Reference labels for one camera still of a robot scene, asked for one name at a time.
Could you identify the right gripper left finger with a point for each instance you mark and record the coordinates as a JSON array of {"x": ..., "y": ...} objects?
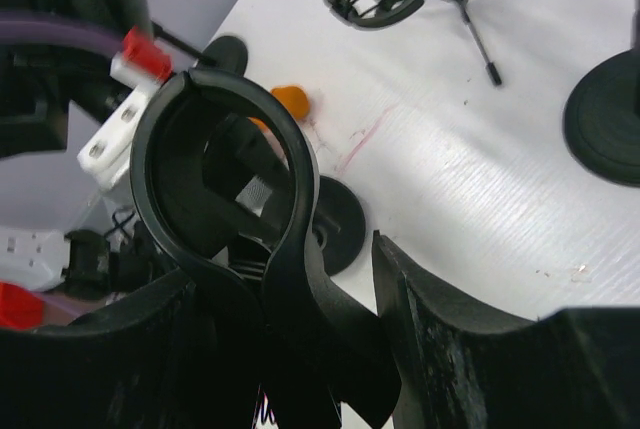
[{"x": 165, "y": 356}]

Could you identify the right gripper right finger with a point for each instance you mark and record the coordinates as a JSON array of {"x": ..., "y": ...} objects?
[{"x": 466, "y": 364}]

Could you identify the silver glitter microphone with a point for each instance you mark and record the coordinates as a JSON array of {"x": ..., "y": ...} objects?
[{"x": 254, "y": 195}]

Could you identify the black round base shock stand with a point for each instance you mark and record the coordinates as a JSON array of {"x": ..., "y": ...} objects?
[{"x": 601, "y": 117}]

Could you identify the orange microphone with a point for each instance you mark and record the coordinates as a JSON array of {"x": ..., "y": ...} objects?
[{"x": 294, "y": 99}]

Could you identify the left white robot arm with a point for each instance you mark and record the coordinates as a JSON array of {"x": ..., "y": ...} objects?
[{"x": 55, "y": 53}]

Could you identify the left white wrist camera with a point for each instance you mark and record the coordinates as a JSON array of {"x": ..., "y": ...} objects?
[{"x": 143, "y": 68}]

